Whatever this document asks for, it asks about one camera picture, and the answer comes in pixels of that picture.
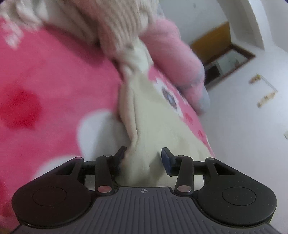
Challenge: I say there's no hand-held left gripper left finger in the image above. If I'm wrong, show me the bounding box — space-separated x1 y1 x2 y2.
54 146 127 196

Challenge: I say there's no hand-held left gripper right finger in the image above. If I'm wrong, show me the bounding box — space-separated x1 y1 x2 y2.
161 147 235 196

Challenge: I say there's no beige zip jacket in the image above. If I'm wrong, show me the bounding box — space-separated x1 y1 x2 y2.
118 74 214 192

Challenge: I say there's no white fleece garment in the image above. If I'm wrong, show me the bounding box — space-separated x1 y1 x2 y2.
110 40 153 75

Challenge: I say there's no pink floral bed blanket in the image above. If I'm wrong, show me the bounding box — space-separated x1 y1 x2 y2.
0 16 214 234

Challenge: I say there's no pink and grey quilt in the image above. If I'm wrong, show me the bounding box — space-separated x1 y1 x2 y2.
139 18 211 115

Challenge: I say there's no brown wooden door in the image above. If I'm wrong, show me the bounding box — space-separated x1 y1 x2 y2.
190 21 232 64

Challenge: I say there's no pink houndstooth knit garment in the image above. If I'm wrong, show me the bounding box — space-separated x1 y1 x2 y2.
0 0 158 57

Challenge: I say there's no long wall ornament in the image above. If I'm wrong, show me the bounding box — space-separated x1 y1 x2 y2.
257 91 279 108

